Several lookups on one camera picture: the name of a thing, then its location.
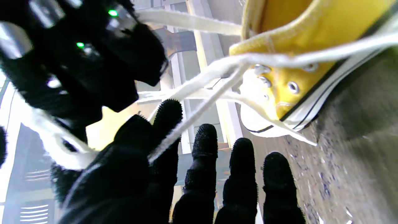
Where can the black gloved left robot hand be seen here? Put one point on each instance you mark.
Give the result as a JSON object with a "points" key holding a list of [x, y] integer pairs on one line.
{"points": [[124, 174]]}

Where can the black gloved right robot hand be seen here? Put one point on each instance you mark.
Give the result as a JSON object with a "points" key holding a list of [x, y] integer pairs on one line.
{"points": [[77, 68]]}

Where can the yellow canvas sneaker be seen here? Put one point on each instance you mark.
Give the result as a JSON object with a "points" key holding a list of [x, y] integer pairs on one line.
{"points": [[311, 28]]}

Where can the white shoelace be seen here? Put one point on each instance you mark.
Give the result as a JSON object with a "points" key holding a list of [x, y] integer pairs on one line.
{"points": [[192, 21]]}

